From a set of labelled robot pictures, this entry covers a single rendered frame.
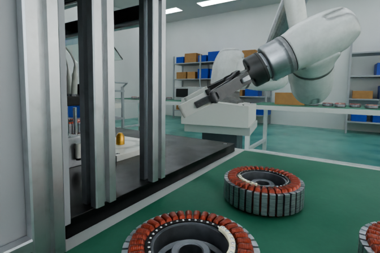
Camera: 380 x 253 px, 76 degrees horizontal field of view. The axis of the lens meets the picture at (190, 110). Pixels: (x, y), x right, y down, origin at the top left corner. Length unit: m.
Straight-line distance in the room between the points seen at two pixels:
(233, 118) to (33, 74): 0.94
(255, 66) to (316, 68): 0.14
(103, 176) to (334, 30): 0.51
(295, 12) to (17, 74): 0.73
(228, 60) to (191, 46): 7.21
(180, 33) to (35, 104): 8.57
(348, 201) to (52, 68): 0.42
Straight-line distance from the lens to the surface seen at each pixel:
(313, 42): 0.58
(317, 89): 0.70
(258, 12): 7.67
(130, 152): 0.52
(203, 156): 0.53
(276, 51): 0.57
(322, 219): 0.37
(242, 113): 1.10
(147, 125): 0.39
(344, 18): 0.62
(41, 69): 0.26
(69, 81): 0.51
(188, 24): 8.64
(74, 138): 0.49
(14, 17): 0.26
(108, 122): 0.31
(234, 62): 1.23
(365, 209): 0.43
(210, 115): 1.13
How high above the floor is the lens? 0.91
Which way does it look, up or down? 5 degrees down
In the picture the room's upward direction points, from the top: 1 degrees clockwise
